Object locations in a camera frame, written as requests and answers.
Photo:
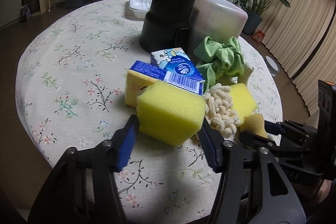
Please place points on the red box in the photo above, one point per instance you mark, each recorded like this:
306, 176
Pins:
258, 36

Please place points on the green cloth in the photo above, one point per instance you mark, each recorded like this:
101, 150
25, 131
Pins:
223, 58

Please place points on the large yellow sponge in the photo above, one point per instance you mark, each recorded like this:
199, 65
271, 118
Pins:
170, 111

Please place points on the blue cartoon tissue pack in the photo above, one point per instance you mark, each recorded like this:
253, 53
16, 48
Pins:
181, 64

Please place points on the white plastic tray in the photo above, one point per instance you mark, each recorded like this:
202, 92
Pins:
137, 3

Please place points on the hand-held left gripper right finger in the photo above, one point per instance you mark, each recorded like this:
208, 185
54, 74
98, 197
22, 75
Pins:
207, 146

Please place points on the cream chenille cloth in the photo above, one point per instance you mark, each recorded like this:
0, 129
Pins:
218, 106

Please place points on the cream printed sponge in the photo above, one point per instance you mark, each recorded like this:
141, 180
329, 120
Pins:
131, 90

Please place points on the beige curtain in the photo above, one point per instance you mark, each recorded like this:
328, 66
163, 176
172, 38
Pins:
302, 29

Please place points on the teardrop golden sponge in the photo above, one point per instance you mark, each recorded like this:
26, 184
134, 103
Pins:
254, 124

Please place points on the green-white knitted cloth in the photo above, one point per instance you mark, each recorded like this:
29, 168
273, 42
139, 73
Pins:
246, 73

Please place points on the blue yellow box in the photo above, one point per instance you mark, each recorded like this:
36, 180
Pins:
152, 70

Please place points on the translucent grey container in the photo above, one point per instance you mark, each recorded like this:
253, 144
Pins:
218, 19

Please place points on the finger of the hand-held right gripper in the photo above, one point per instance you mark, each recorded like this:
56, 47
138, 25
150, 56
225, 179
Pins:
252, 138
273, 127

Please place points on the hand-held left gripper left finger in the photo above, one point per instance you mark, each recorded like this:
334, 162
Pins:
127, 144

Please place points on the white cupboard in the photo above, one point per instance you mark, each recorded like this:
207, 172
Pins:
10, 3

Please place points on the blue bag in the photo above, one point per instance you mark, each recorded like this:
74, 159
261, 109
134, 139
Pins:
25, 12

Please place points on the small yellow sponge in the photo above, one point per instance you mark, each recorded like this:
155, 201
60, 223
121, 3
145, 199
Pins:
241, 100

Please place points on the black container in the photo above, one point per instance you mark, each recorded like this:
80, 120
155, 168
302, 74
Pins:
162, 22

